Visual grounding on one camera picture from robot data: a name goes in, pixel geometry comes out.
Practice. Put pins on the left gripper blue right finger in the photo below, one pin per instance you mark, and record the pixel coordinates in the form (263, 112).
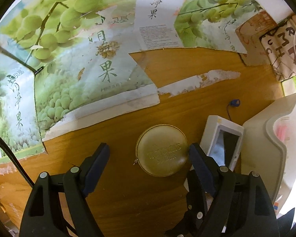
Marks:
(206, 169)

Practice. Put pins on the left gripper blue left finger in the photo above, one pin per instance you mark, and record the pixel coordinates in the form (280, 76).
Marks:
(93, 166)

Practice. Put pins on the white handheld game console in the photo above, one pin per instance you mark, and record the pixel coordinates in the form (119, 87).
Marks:
(222, 140)

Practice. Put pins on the round beige zip case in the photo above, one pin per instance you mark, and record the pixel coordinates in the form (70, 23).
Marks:
(161, 150)

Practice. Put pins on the white plastic bin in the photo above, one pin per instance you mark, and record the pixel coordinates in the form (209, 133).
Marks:
(264, 153)

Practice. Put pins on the pink tube pack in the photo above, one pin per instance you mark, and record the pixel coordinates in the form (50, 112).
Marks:
(280, 132)

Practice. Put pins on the colourful rubik's cube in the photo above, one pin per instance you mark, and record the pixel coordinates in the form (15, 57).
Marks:
(276, 207)

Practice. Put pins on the green grape cardboard sheet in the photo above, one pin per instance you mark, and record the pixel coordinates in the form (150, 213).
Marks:
(64, 59)

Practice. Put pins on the green tissue pack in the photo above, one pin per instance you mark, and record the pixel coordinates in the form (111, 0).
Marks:
(289, 86)

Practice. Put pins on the brown cartoon cardboard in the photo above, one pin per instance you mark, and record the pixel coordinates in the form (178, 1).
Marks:
(250, 33)

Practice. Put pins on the printed canvas bag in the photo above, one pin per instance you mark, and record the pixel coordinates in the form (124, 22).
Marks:
(278, 45)

